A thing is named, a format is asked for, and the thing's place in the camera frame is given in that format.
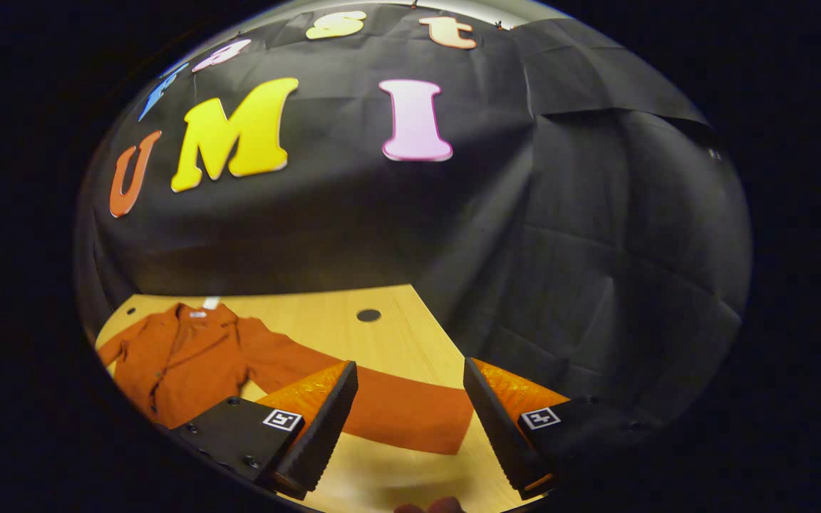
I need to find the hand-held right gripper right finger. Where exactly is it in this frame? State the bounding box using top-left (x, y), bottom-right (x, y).
top-left (463, 358), bottom-right (661, 501)

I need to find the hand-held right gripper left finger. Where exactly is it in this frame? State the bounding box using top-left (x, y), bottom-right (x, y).
top-left (168, 360), bottom-right (359, 501)

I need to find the orange button-up shirt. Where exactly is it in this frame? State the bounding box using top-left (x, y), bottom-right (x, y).
top-left (97, 297), bottom-right (475, 457)

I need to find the black backdrop cloth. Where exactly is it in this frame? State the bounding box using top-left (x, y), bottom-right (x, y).
top-left (76, 0), bottom-right (753, 457)

